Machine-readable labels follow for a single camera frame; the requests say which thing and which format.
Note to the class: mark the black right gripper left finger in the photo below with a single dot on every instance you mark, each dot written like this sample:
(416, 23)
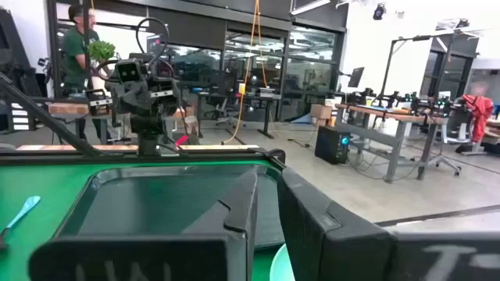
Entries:
(156, 257)

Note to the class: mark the green table mat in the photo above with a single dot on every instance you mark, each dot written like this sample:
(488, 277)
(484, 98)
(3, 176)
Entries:
(35, 179)

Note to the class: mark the black monitor on stand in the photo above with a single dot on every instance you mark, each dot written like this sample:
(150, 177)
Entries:
(356, 77)

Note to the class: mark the green leafy plant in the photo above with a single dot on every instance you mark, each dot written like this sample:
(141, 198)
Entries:
(101, 50)

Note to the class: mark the black standing desk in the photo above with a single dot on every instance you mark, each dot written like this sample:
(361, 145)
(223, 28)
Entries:
(250, 99)

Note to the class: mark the small wooden top table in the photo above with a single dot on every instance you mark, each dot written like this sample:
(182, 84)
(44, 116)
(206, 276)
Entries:
(70, 108)

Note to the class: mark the black diagonal frame strut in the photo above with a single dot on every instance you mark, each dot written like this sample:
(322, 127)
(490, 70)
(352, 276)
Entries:
(47, 119)

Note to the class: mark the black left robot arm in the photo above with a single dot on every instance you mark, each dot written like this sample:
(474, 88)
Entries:
(146, 129)

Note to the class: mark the long wooden workbench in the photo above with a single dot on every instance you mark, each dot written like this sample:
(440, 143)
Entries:
(390, 117)

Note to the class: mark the teal round plate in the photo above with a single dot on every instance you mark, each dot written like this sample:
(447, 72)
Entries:
(283, 267)

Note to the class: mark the cardboard box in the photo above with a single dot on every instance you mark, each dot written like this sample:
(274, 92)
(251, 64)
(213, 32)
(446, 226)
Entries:
(321, 111)

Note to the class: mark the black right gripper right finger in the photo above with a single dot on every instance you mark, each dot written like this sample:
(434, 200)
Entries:
(351, 250)

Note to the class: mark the red jacket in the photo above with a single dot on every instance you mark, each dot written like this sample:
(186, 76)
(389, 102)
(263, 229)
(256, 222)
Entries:
(478, 115)

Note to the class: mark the dark rectangular serving tray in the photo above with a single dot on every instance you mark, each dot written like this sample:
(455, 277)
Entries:
(156, 203)

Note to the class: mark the black computer tower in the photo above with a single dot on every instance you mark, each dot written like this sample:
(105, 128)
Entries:
(331, 143)

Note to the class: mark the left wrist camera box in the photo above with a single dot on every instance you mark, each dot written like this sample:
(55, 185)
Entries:
(128, 71)

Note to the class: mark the grey office chair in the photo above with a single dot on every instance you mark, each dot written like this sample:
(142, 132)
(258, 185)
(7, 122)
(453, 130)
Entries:
(455, 129)

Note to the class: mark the person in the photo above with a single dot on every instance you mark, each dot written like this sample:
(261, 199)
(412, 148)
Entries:
(74, 54)

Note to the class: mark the black ceiling camera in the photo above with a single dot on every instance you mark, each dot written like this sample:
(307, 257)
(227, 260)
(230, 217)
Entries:
(379, 11)

